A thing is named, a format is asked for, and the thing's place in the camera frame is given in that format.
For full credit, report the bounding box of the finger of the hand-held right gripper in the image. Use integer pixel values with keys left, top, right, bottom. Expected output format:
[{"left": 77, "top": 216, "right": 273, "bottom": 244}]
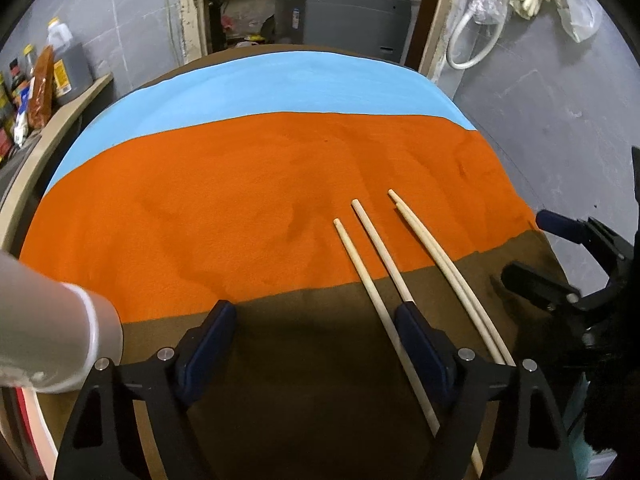
[
  {"left": 536, "top": 209, "right": 635, "bottom": 275},
  {"left": 501, "top": 261, "right": 582, "bottom": 312}
]

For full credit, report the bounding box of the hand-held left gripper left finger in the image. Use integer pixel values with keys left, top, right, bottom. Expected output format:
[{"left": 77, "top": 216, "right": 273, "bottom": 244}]
[{"left": 52, "top": 300, "right": 238, "bottom": 480}]

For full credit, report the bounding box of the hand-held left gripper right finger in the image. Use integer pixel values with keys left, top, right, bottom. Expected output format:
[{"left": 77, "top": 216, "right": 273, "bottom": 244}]
[{"left": 394, "top": 302, "right": 578, "bottom": 480}]

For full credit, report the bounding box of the wooden chopstick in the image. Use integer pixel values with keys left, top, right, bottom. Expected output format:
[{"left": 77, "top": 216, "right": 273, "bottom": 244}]
[
  {"left": 333, "top": 217, "right": 442, "bottom": 435},
  {"left": 394, "top": 202, "right": 507, "bottom": 366},
  {"left": 387, "top": 189, "right": 517, "bottom": 366},
  {"left": 351, "top": 199, "right": 485, "bottom": 478}
]

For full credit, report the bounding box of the white plastic utensil basket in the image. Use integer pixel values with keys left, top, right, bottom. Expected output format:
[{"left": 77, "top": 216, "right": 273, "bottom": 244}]
[{"left": 0, "top": 250, "right": 124, "bottom": 395}]

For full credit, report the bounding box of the striped blue orange brown cloth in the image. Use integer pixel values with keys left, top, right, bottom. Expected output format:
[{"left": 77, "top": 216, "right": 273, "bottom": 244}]
[{"left": 20, "top": 44, "right": 576, "bottom": 480}]

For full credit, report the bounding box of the hanging clear plastic bag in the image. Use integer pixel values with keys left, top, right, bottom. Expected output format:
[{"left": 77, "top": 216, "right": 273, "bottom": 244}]
[{"left": 552, "top": 0, "right": 598, "bottom": 43}]

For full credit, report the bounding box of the beige kitchen counter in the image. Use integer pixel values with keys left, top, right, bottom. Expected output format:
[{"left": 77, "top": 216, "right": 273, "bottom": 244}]
[{"left": 0, "top": 72, "right": 115, "bottom": 261}]

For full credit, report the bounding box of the grey cabinet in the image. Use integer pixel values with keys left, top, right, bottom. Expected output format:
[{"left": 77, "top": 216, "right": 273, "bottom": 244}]
[{"left": 275, "top": 0, "right": 413, "bottom": 61}]

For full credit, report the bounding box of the blue white packet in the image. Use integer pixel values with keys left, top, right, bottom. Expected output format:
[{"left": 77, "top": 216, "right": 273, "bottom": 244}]
[{"left": 12, "top": 105, "right": 32, "bottom": 147}]

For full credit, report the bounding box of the red chili powder packet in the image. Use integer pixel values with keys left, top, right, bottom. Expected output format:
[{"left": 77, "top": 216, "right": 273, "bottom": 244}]
[{"left": 27, "top": 45, "right": 55, "bottom": 129}]

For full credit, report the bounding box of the large dark oil jug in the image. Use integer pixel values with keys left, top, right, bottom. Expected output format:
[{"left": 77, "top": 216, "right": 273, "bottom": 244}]
[{"left": 46, "top": 17, "right": 95, "bottom": 106}]

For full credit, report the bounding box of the black bottle red cap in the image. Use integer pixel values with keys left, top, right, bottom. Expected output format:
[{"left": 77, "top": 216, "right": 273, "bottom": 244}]
[{"left": 7, "top": 57, "right": 26, "bottom": 108}]

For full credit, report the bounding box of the white hose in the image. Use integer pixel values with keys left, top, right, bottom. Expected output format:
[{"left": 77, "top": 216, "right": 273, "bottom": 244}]
[{"left": 446, "top": 0, "right": 516, "bottom": 70}]

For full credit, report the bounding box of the wooden door frame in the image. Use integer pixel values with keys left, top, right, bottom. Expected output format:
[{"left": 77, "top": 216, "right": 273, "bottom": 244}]
[{"left": 177, "top": 0, "right": 468, "bottom": 83}]

